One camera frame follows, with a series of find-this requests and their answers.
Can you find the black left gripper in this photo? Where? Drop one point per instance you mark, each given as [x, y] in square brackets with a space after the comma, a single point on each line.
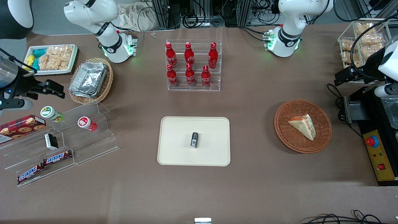
[366, 69]

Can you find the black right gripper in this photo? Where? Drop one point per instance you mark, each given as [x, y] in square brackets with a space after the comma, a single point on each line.
[21, 83]

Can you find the triangular sandwich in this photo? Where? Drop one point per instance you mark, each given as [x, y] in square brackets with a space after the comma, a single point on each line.
[304, 127]

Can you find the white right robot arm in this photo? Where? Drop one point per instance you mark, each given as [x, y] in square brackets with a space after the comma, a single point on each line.
[113, 51]

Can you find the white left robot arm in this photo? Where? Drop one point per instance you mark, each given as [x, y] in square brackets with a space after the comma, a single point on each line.
[289, 46]

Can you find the white rectangular snack tray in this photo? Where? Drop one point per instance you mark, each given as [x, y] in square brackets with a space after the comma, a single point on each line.
[73, 62]

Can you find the oval light wicker basket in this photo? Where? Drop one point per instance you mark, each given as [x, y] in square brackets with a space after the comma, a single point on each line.
[107, 84]

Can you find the round brown wicker basket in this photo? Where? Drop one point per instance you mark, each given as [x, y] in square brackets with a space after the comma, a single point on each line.
[289, 140]

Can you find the cream plastic tray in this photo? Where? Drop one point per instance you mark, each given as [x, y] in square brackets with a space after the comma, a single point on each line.
[177, 149]

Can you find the green-lidded yogurt bottle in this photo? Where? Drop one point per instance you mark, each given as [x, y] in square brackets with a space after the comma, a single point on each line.
[49, 113]

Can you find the blue snack packet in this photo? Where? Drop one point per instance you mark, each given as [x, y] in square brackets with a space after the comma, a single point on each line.
[39, 52]
[35, 63]

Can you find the bag of rice crackers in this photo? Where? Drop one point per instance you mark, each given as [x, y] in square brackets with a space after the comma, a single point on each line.
[56, 57]

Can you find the stack of foil containers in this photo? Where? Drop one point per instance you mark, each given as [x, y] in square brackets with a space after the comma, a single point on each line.
[88, 79]

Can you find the yellow snack packet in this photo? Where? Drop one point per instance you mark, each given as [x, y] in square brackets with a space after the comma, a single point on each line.
[29, 59]

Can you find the red-lidded yogurt bottle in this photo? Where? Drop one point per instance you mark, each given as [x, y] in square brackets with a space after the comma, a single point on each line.
[85, 123]

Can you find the red cookie box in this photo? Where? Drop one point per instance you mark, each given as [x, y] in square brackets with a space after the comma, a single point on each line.
[21, 127]

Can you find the black and white small box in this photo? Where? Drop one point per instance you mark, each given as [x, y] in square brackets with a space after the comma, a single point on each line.
[50, 141]

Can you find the clear plastic container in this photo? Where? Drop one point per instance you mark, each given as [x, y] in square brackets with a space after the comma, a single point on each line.
[391, 113]

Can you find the Snickers chocolate bar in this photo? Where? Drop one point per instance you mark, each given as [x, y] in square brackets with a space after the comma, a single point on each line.
[57, 157]
[30, 173]

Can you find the red emergency stop button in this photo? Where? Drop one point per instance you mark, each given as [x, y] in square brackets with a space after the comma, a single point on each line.
[370, 141]

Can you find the clear acrylic stepped stand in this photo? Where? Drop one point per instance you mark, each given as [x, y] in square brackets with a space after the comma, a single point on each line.
[93, 146]

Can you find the yellow control box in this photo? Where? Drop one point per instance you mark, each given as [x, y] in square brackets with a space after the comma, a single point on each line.
[381, 158]

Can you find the white cloth bag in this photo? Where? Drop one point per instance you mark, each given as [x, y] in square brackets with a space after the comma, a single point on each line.
[136, 17]

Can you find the red cola bottle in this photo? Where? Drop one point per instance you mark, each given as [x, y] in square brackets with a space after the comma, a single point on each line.
[169, 56]
[189, 56]
[205, 77]
[172, 77]
[213, 56]
[190, 76]

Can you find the clear acrylic bottle rack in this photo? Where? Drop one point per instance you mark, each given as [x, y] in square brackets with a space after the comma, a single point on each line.
[199, 49]

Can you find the small black box with label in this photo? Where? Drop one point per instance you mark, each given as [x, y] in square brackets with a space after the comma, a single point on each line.
[194, 140]

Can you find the silver device at table edge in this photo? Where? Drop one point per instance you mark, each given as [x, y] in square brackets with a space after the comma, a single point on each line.
[202, 221]

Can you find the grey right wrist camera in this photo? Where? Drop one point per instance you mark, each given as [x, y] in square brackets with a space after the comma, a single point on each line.
[17, 104]

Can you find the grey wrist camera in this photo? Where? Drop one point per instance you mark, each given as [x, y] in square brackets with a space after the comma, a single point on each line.
[385, 91]
[17, 104]

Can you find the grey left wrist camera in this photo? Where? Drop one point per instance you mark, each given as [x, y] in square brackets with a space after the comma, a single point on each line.
[385, 91]

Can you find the aluminium frame post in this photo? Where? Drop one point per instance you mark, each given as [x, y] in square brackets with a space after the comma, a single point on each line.
[244, 12]
[161, 14]

